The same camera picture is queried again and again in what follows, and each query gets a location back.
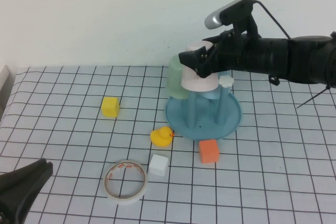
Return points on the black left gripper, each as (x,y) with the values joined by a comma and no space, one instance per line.
(8,214)

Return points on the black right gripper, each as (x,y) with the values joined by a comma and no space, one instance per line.
(231,53)

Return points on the pink plastic cup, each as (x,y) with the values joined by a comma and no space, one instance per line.
(194,82)

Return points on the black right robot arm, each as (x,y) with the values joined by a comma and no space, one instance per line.
(288,56)

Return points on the light blue plastic cup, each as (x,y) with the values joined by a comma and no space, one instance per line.
(212,94)

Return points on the green plastic cup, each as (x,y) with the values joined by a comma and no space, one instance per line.
(173,82)

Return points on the blue cup stand with posts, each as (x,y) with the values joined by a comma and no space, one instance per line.
(204,123)

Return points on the yellow rubber duck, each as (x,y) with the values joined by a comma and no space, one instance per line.
(160,137)

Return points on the orange foam cube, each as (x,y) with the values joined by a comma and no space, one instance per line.
(208,151)

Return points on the white tape roll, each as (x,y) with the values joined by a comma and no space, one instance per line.
(126,200)

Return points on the yellow foam cube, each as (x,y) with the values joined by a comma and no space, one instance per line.
(110,107)

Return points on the white black checked tablecloth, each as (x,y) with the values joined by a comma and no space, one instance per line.
(262,155)

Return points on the white foam cube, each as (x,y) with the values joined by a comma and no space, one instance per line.
(157,166)

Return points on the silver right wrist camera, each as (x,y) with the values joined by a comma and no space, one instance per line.
(215,19)

